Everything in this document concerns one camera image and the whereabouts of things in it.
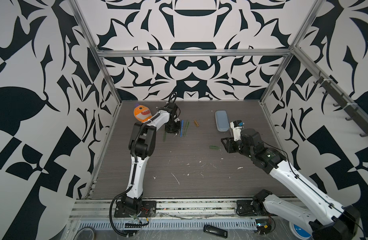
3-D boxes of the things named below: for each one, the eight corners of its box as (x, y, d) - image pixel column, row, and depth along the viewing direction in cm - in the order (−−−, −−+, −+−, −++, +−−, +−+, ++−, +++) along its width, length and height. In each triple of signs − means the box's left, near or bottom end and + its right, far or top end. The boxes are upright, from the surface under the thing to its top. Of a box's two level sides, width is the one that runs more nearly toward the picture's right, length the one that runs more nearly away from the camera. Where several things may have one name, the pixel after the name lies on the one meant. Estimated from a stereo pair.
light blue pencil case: (217, 131, 105) (218, 128, 102) (214, 112, 115) (215, 110, 113) (229, 131, 105) (230, 128, 102) (225, 112, 115) (226, 110, 113)
